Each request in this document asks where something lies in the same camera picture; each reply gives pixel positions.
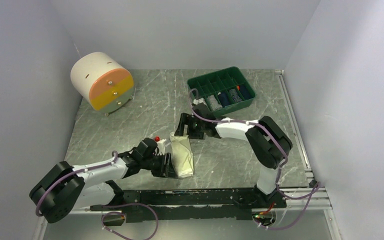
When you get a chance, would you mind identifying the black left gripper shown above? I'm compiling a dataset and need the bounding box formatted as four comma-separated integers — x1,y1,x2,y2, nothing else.
141,152,178,179

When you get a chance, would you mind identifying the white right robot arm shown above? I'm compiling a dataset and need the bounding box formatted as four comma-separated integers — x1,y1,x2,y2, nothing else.
174,103,293,208

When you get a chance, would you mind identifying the navy orange rolled sock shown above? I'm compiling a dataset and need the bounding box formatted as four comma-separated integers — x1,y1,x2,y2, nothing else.
236,84,253,100

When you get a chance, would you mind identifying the cream cloth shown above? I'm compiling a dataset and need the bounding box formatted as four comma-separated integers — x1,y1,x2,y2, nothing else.
170,132,194,178

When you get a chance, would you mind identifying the green compartment organizer tray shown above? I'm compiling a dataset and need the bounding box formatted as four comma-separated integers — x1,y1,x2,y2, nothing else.
187,66,256,117

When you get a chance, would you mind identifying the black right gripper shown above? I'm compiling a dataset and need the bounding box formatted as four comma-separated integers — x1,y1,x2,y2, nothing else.
174,113,206,140

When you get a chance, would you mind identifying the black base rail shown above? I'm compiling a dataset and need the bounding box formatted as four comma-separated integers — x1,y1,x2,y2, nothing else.
89,187,287,223

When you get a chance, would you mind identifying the dark navy rolled sock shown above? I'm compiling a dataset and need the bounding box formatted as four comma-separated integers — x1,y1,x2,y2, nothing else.
217,91,231,108

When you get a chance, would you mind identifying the grey striped rolled sock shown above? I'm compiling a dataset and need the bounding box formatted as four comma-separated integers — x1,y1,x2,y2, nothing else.
207,95,223,112

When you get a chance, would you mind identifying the blue striped rolled sock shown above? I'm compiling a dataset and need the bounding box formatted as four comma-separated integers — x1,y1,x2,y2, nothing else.
228,88,243,104

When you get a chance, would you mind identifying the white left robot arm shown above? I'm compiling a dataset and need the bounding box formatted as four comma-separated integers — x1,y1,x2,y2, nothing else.
29,138,178,223

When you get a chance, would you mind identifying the round white drawer cabinet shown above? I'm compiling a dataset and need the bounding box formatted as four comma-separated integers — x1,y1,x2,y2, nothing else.
70,52,135,116

